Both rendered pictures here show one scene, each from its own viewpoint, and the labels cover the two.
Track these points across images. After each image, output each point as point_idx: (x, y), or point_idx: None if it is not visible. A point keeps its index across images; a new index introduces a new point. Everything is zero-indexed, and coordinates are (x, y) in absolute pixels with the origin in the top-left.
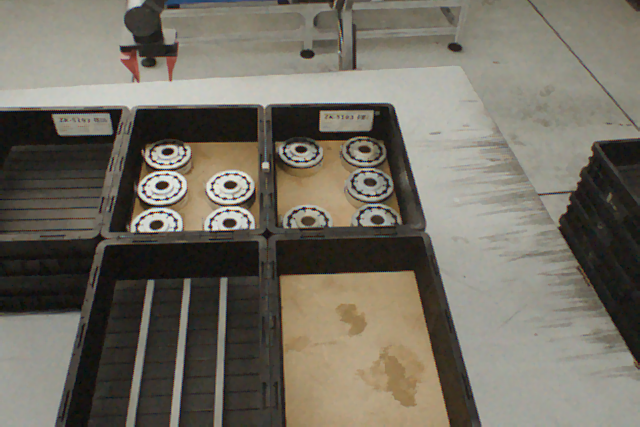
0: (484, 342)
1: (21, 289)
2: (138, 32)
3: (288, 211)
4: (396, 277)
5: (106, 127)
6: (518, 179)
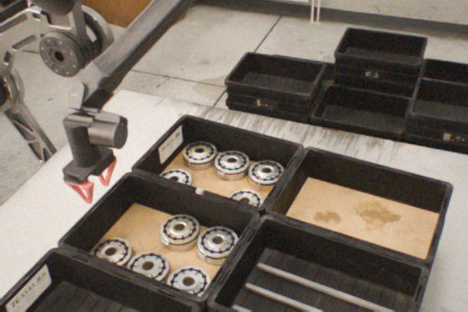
0: None
1: None
2: (120, 145)
3: None
4: (308, 186)
5: (46, 279)
6: (244, 116)
